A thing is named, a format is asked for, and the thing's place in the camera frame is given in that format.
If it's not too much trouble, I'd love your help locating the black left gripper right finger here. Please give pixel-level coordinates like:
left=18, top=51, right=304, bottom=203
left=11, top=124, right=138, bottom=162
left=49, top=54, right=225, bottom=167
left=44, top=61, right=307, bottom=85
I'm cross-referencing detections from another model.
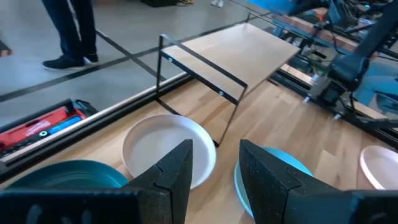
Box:
left=238, top=139, right=354, bottom=224

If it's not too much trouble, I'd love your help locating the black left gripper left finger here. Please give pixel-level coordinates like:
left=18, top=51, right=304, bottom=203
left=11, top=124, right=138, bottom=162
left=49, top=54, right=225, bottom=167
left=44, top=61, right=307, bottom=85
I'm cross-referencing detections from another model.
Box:
left=126, top=139, right=194, bottom=224

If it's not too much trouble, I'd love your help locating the light blue-green plate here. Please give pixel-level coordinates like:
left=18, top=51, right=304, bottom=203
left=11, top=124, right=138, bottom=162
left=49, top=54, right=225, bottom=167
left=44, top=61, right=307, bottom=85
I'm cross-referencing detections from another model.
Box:
left=233, top=146, right=313, bottom=218

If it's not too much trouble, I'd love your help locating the pale grey plate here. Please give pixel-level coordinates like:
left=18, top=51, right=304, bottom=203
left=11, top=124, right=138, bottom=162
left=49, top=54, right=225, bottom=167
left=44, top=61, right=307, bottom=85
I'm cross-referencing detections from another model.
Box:
left=121, top=113, right=217, bottom=190

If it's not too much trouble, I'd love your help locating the cream plate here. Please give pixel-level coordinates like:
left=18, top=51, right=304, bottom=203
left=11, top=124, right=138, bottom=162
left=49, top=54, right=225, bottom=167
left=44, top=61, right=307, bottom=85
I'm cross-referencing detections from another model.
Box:
left=359, top=145, right=398, bottom=190

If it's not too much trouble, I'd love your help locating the red black power station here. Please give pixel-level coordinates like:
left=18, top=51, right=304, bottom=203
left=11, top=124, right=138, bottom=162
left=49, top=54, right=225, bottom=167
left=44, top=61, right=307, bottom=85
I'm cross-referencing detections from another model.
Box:
left=0, top=98, right=98, bottom=158

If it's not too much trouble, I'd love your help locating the person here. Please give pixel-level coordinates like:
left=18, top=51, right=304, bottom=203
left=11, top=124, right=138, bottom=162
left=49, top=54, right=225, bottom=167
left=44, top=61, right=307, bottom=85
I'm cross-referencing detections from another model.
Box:
left=41, top=0, right=100, bottom=71

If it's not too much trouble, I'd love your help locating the black aluminium table frame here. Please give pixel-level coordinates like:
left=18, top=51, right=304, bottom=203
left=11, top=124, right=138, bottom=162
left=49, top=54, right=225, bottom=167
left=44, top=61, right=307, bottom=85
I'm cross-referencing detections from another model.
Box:
left=0, top=12, right=398, bottom=183

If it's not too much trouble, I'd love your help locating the wooden rack with black frame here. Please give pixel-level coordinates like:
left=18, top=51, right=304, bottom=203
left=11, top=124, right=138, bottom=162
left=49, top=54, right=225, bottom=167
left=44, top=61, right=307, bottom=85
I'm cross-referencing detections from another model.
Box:
left=155, top=22, right=301, bottom=147

